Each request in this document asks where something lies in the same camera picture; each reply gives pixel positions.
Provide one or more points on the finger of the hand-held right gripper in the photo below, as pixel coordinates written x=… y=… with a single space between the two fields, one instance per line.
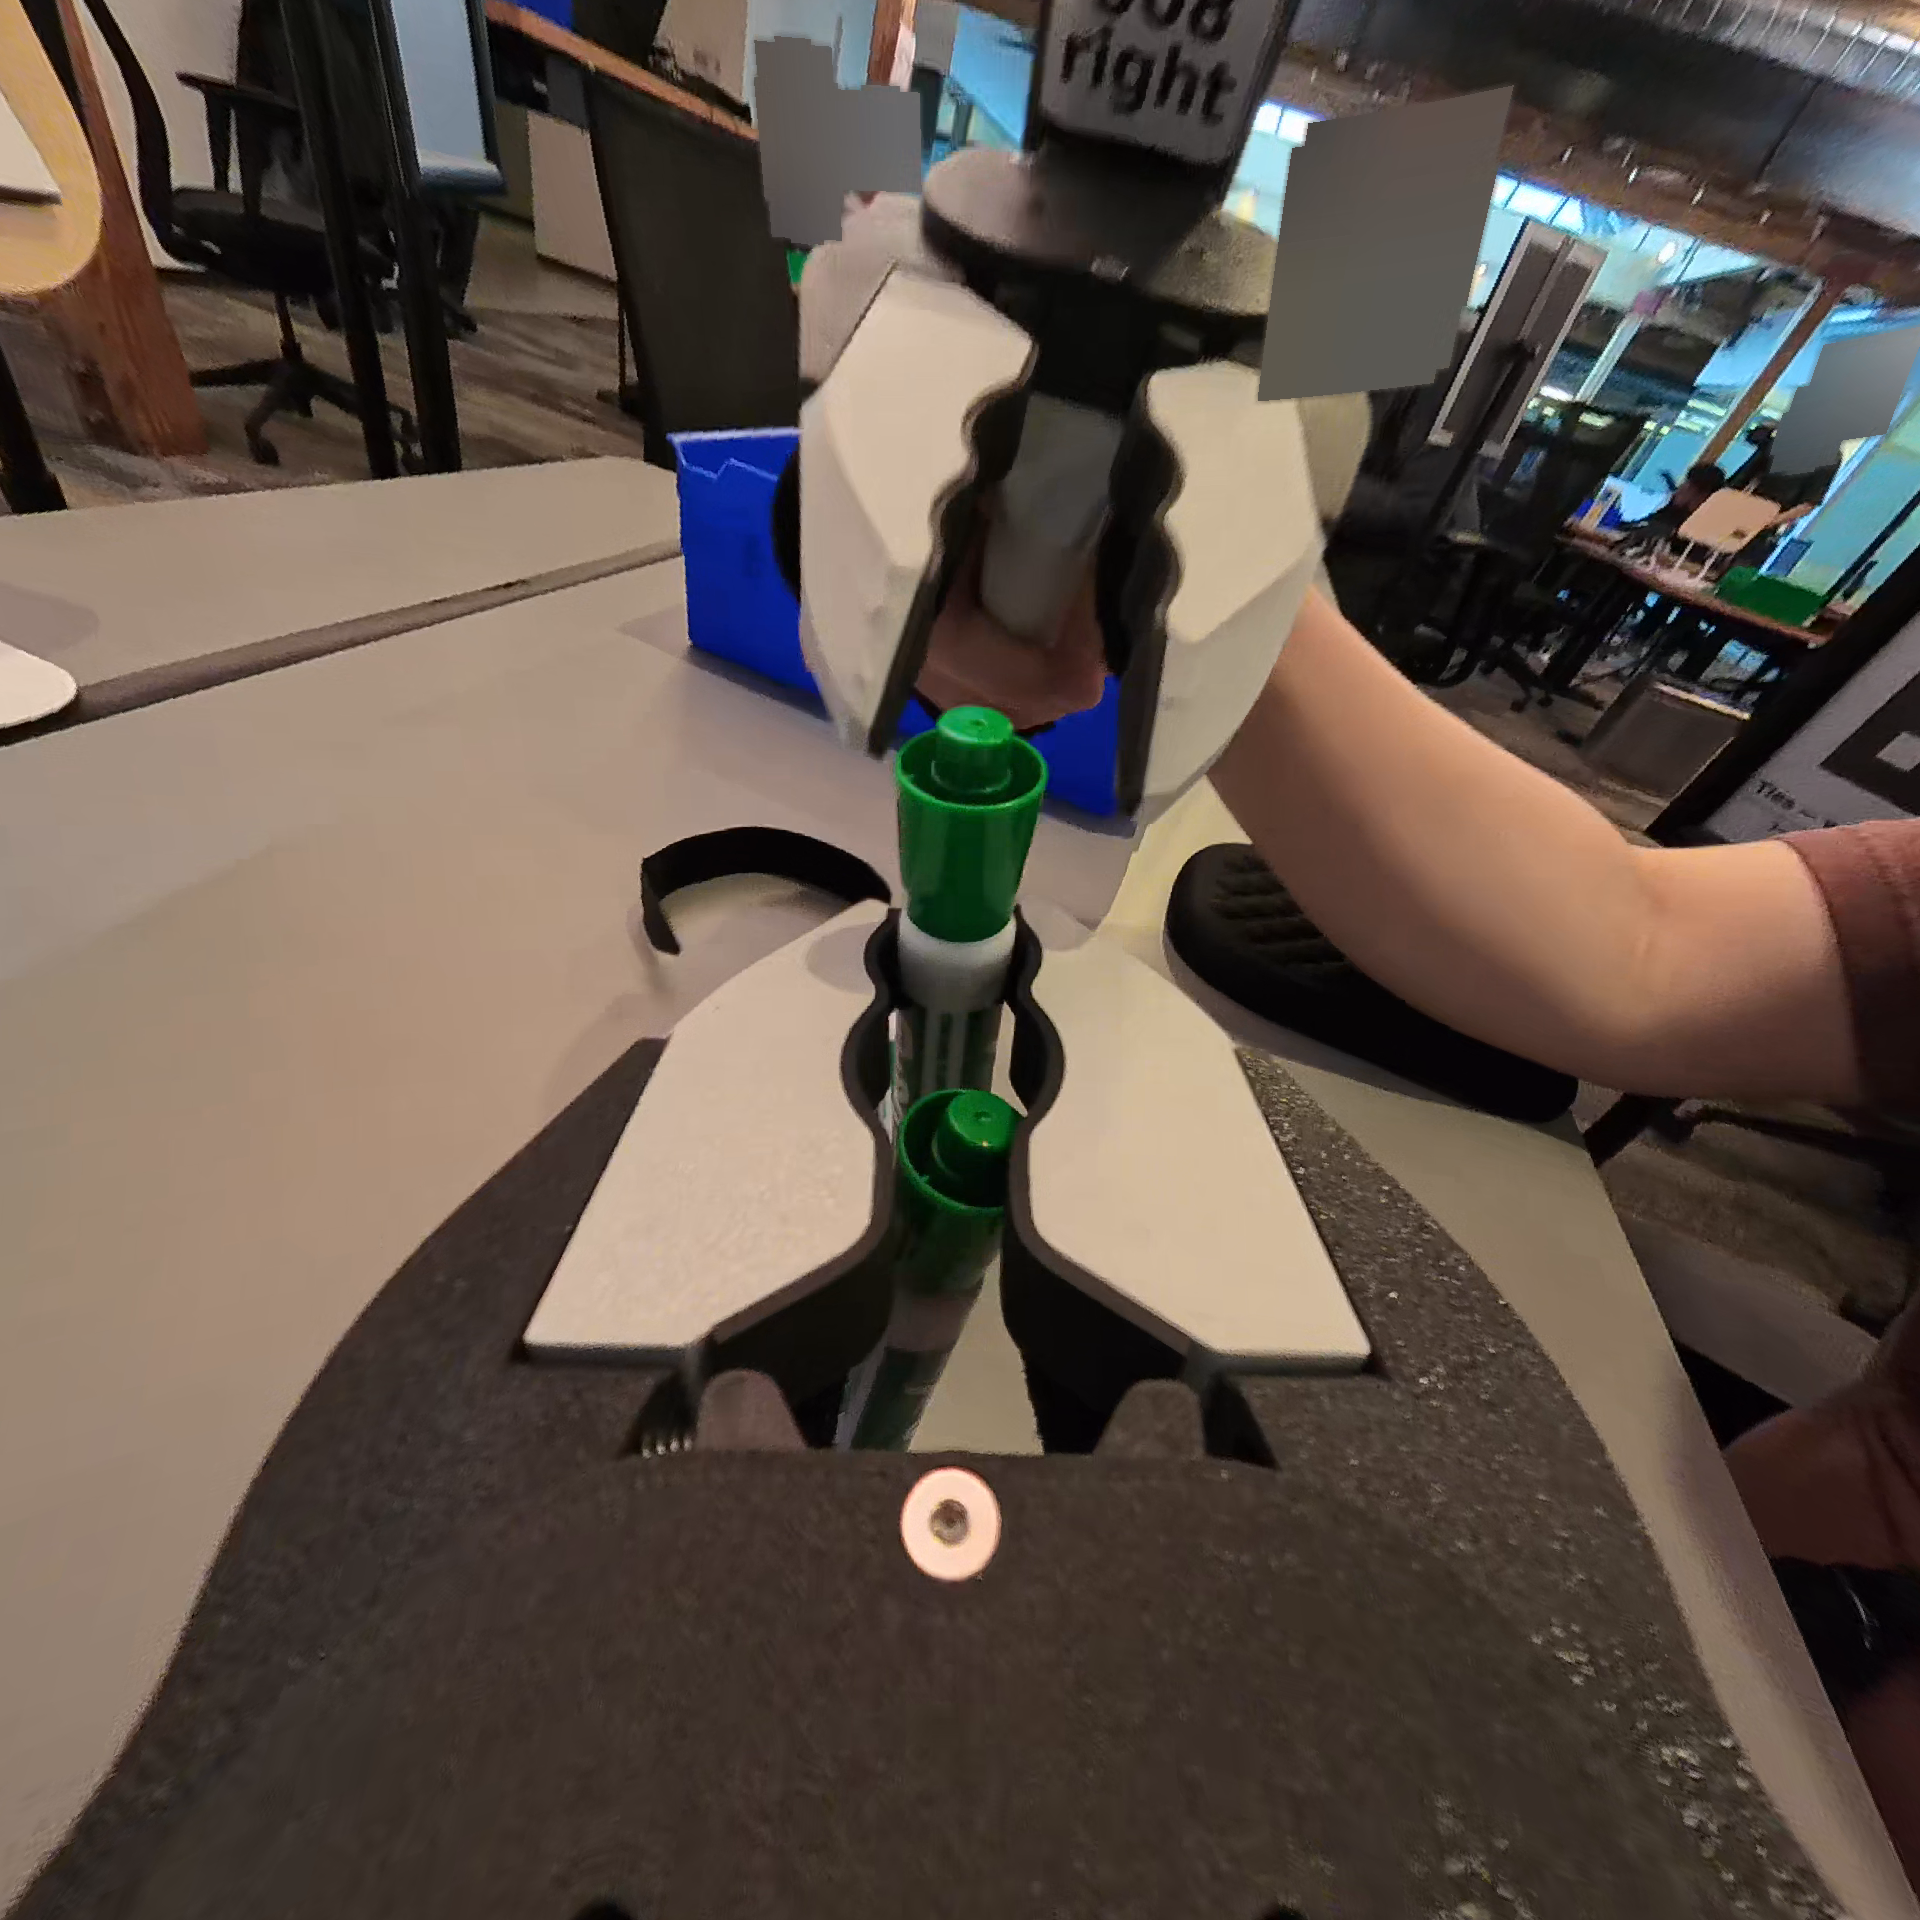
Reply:
x=1246 y=526
x=876 y=479

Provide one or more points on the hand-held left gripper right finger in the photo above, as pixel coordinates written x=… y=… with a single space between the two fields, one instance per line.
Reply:
x=1169 y=1170

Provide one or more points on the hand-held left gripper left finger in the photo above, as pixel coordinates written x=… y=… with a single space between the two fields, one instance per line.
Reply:
x=721 y=1170

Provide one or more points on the blue plastic bin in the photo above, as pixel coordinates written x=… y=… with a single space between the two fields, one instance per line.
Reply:
x=735 y=556

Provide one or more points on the green dry-erase marker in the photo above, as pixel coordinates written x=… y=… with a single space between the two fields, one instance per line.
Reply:
x=942 y=1215
x=967 y=837

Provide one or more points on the person's right forearm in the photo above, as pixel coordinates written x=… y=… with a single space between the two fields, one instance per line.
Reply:
x=1498 y=902

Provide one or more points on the person's right hand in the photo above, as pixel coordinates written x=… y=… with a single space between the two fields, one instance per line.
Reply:
x=1023 y=682

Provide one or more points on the black mesh chair armrest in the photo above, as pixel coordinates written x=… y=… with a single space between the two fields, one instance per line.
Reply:
x=1290 y=958

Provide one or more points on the black high-back office chair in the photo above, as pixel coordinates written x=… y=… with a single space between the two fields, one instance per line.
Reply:
x=673 y=271

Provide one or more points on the monitor on rolling stand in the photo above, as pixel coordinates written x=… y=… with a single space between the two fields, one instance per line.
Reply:
x=437 y=93

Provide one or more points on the instruction sign with tag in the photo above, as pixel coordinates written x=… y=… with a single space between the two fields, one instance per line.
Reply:
x=1873 y=735

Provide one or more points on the curved wooden panel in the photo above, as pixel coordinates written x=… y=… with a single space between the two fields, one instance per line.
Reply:
x=85 y=209

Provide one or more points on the wooden support post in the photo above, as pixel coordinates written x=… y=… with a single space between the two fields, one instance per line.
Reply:
x=143 y=360

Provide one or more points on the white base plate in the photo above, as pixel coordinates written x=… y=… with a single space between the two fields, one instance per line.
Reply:
x=29 y=682

